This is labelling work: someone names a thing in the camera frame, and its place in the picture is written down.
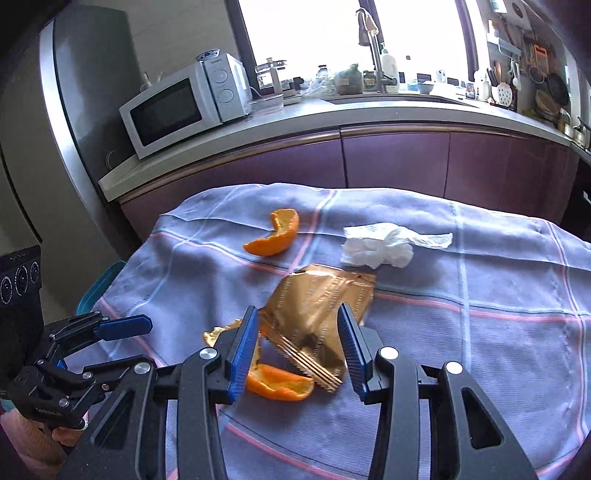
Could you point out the metal kitchen faucet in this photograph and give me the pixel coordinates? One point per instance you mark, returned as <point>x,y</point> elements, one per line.
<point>376,55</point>

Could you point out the gold foil snack packet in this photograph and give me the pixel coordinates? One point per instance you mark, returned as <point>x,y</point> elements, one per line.
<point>318,300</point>

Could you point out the wall utensil shelf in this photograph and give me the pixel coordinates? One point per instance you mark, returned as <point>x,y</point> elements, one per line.
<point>503,45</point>

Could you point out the hanging dark frying pan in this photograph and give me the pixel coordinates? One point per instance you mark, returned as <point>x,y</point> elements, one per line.
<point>557,88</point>

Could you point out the blue checkered table cloth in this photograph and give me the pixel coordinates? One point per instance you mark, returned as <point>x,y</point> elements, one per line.
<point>461,346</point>

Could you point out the white microwave oven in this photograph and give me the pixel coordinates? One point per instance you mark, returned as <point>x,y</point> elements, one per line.
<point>175,108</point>

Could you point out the white figurine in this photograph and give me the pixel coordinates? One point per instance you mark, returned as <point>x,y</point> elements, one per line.
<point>147,79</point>

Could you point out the glass coffee pot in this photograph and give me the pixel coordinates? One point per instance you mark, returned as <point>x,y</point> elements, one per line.
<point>271,76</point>

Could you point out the cloth hanging on faucet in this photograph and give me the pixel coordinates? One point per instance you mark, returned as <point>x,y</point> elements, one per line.
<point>371,22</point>

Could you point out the glass food container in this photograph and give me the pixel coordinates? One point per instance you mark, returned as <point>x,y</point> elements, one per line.
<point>267,104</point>

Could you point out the stack of bowls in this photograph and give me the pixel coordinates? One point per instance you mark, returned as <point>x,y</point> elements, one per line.
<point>547,106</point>

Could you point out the purple base cabinets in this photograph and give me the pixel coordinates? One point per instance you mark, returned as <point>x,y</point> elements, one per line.
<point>392,159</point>

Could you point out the small gold wrapper scrap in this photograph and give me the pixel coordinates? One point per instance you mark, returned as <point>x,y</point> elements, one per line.
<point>221,333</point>

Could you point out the blue patterned bowl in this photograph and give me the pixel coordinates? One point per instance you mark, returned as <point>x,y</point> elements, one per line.
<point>208,54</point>

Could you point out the white kitchen countertop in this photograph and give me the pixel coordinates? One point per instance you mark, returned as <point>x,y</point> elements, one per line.
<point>323,117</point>

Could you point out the dark framed window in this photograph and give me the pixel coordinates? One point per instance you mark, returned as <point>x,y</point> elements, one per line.
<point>314,32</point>

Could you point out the small white bowl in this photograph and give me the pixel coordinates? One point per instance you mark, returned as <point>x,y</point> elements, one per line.
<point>426,87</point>

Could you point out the small white device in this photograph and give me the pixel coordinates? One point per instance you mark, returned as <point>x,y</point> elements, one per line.
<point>441,77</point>

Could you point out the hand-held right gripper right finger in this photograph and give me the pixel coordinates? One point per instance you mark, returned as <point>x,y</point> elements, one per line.
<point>353,355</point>

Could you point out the crumpled white tissue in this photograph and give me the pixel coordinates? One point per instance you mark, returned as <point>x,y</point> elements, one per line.
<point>378,247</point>

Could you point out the teal plastic waste bin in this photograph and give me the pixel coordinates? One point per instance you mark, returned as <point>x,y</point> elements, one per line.
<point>99,288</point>

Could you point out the green bag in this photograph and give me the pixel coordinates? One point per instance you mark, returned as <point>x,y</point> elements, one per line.
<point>348,78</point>

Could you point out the white dotted utensil holder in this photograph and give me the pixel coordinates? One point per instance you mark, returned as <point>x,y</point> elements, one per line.
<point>502,93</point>

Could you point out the black appliance with round dials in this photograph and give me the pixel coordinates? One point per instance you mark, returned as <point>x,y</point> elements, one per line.
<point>18,281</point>

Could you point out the person's left forearm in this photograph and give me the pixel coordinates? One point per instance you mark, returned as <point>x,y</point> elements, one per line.
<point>27,438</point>

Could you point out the person's left hand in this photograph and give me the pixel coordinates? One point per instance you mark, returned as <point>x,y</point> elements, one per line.
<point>67,437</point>

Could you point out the white soap bottle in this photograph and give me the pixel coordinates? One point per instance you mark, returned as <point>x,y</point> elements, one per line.
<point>390,62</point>

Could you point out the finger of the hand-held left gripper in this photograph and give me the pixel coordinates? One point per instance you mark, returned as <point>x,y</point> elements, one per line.
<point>124,325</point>
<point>76,325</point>

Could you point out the glass jar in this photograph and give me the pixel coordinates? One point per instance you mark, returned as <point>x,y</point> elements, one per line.
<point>323,73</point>

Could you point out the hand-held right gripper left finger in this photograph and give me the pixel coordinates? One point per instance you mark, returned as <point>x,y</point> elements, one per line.
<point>242,355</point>

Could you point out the orange peel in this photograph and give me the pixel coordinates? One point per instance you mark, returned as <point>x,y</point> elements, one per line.
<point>281,385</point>
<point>272,242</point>

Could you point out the grey refrigerator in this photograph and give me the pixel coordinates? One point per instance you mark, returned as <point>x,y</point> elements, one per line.
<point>92,115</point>

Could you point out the kitchen sink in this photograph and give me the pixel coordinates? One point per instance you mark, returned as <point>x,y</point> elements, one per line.
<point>406,99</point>

